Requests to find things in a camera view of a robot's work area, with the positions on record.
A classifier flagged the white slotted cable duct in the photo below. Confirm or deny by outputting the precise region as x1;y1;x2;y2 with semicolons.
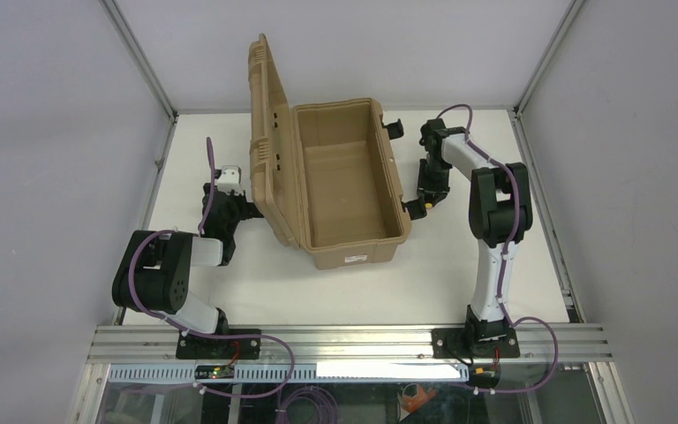
109;361;469;385

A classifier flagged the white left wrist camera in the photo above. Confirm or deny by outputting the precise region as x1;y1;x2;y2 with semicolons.
215;165;245;195

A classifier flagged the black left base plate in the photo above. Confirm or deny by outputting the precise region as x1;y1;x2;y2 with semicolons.
175;328;261;360

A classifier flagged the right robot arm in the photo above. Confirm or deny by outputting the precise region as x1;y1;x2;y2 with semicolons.
406;117;533;359

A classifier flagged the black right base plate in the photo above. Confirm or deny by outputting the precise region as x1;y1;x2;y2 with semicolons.
431;327;521;360

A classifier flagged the coiled purple cable below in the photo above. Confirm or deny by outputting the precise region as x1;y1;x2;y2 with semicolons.
275;384;340;424

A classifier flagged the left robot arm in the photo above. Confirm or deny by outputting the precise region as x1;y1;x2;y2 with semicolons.
111;183;262;336

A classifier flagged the aluminium mounting rail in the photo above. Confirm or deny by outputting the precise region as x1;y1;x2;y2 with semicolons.
87;323;614;364

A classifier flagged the orange object under table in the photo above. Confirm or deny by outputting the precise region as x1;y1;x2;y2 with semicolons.
398;383;437;413

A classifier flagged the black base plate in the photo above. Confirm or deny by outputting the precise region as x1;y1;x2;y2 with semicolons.
175;328;261;360
431;327;521;360

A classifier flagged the tan plastic toolbox bin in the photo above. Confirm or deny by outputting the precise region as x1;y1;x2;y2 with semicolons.
248;34;411;270

